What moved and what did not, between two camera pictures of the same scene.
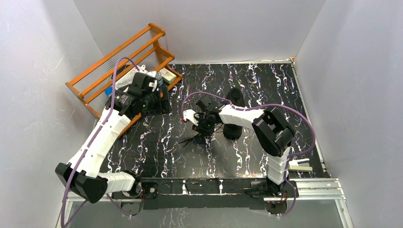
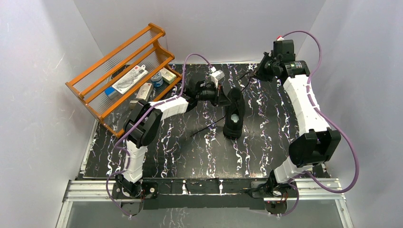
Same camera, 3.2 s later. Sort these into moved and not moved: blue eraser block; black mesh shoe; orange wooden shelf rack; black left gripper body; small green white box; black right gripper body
Moved: black right gripper body; black left gripper body
Not moved: orange wooden shelf rack; black mesh shoe; small green white box; blue eraser block
